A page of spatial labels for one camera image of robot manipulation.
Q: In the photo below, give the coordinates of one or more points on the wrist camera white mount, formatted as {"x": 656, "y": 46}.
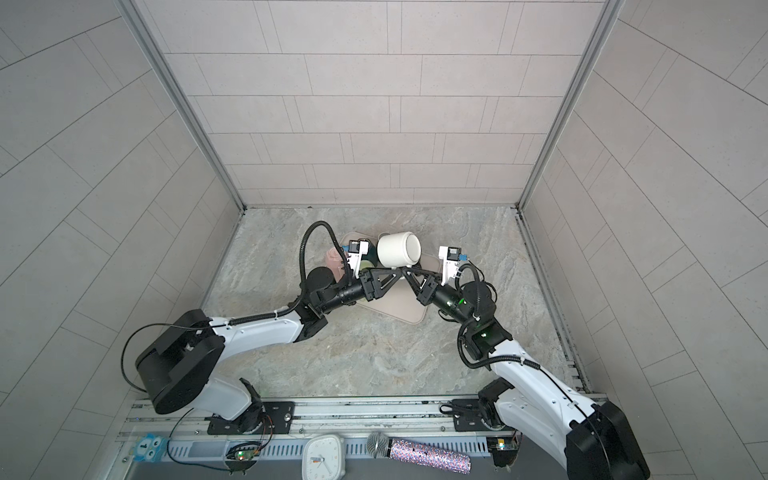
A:
{"x": 451, "y": 259}
{"x": 355, "y": 251}

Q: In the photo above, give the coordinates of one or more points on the metal corner wall profile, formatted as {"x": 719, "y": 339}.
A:
{"x": 605, "y": 21}

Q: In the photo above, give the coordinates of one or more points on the white square clock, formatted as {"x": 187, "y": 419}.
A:
{"x": 324, "y": 458}

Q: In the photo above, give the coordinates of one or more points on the metal base rail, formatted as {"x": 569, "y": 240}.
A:
{"x": 286, "y": 425}

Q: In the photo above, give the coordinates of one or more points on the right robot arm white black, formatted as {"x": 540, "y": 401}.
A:
{"x": 589, "y": 440}

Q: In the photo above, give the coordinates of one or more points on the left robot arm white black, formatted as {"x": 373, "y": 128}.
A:
{"x": 177, "y": 369}

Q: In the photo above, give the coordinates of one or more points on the glittery pink microphone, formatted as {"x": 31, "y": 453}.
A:
{"x": 378, "y": 445}

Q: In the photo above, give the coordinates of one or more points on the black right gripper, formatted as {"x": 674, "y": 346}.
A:
{"x": 431, "y": 287}

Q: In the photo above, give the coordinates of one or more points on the small black circuit device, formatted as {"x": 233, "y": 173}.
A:
{"x": 503, "y": 450}

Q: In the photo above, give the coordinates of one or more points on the small green circuit board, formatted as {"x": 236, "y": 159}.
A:
{"x": 244, "y": 452}

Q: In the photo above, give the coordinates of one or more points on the white mug red inside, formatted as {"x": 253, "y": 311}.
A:
{"x": 399, "y": 250}

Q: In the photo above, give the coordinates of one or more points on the left metal corner profile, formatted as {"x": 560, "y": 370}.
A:
{"x": 157, "y": 61}

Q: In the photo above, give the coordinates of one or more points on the pink faceted mug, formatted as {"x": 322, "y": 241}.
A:
{"x": 336, "y": 263}

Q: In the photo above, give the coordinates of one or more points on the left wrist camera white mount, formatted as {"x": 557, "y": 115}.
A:
{"x": 355, "y": 251}

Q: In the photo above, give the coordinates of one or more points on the blue white power socket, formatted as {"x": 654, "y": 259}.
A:
{"x": 150, "y": 449}

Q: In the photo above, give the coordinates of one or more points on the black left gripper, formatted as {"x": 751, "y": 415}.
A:
{"x": 369, "y": 292}

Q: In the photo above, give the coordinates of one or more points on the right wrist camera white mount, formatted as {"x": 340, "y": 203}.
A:
{"x": 451, "y": 259}

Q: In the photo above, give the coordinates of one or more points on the beige plastic tray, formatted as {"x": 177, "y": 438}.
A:
{"x": 399, "y": 302}

